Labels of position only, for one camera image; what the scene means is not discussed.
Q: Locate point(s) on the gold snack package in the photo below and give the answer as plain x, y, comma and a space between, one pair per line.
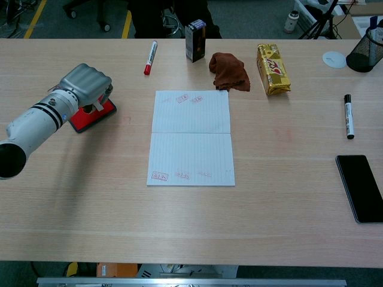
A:
273, 70

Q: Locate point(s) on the black carton box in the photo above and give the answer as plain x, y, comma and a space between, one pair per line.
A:
195, 42

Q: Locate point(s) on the black smartphone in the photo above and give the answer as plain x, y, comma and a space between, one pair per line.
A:
362, 188

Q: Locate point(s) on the aluminium profile rail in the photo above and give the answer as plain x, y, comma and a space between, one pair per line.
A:
191, 282

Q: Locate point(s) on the white round grommet cover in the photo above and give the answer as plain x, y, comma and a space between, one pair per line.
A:
333, 59

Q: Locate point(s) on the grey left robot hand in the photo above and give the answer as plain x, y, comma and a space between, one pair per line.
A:
85, 83

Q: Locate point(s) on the black whiteboard marker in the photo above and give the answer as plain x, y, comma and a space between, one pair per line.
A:
349, 116

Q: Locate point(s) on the brown crumpled cloth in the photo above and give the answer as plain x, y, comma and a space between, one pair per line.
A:
229, 71

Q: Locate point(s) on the red ink pad clear lid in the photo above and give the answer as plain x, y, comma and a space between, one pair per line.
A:
89, 121

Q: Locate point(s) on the white bottle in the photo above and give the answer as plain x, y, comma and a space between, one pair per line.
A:
291, 22

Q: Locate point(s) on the orange box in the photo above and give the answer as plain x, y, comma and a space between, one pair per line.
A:
119, 270

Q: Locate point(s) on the light blue lined paper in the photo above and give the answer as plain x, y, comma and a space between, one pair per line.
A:
191, 137

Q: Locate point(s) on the black tripod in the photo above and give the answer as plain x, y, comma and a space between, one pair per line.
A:
323, 21

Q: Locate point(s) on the black office chair base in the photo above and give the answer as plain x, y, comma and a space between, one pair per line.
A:
103, 15

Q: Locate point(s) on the red whiteboard marker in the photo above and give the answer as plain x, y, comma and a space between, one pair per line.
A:
150, 56

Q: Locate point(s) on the black mesh pen holder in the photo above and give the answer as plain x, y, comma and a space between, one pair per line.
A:
365, 51

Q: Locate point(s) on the person in black clothes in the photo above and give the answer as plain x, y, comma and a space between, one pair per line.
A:
146, 18

